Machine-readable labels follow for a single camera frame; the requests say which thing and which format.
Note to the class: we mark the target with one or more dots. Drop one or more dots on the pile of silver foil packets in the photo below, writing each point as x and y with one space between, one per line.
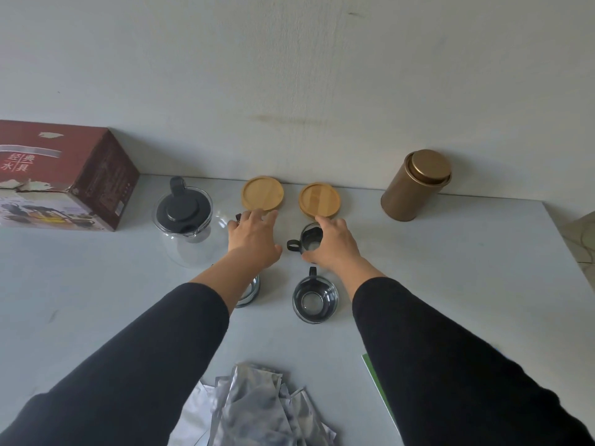
260 408

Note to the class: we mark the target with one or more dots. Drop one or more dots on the brown printed cardboard box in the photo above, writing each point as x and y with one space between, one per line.
55 181

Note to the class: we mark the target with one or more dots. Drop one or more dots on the person's right hand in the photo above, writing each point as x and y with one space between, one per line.
337 248

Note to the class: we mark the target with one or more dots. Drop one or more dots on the gold metal tea canister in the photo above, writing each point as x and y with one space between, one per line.
409 190

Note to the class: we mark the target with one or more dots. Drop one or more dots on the person's left thumb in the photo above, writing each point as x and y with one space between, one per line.
275 254

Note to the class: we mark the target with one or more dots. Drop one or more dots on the round bamboo coaster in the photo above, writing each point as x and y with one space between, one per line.
318 199
262 193

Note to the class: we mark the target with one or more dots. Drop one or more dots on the person's right forearm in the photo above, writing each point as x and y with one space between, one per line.
446 366

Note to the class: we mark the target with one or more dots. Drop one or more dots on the glass teapot with black lid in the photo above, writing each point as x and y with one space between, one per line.
181 218

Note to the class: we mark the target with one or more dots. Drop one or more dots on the person's right thumb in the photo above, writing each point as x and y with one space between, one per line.
311 258

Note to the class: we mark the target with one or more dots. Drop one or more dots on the person's left forearm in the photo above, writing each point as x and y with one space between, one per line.
139 362

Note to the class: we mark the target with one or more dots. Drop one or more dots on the green flat packet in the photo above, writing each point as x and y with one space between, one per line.
377 385

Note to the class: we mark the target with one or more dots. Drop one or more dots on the person's left hand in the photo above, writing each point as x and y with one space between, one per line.
253 241

